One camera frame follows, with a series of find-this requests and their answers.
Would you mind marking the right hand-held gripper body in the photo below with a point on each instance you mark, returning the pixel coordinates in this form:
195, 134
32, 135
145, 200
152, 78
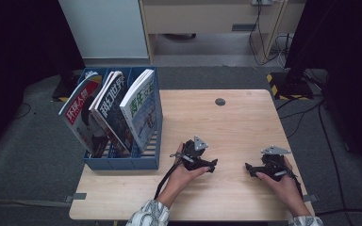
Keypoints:
275, 150

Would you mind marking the snow scene cover magazine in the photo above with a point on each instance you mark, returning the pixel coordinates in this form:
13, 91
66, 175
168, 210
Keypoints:
141, 106

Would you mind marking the person's left hand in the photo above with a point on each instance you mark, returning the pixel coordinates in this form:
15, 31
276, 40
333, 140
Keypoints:
182, 179

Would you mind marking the black stand with striped tape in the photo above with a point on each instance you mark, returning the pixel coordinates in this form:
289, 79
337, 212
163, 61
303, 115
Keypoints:
292, 88

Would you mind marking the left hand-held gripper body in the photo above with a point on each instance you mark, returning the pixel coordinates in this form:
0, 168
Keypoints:
198, 144

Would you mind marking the dark round table grommet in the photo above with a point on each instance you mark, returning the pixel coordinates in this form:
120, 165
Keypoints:
220, 101

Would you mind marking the beige wooden desk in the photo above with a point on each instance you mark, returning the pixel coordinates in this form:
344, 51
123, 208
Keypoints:
201, 19

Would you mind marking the portrait cover magazine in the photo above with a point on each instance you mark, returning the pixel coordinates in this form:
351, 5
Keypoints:
75, 109

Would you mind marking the grey tape strip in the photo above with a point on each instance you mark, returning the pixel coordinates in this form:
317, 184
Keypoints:
77, 196
311, 198

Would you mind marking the red planet cover magazine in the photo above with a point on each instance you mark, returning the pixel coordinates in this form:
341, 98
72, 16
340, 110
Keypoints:
105, 88

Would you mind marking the black stand base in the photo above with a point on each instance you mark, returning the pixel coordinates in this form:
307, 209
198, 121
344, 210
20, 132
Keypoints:
63, 92

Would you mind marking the blue plastic file rack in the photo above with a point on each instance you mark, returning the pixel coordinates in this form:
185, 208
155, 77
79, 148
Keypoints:
122, 163

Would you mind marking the person's right hand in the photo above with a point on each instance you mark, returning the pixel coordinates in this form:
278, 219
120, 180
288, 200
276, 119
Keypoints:
287, 188

